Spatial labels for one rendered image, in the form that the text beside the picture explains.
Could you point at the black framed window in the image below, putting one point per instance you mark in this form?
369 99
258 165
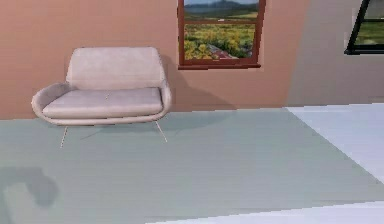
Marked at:
368 33

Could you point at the brown framed window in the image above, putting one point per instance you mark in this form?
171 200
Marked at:
220 36

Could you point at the beige sofa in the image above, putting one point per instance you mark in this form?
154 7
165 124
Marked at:
106 100

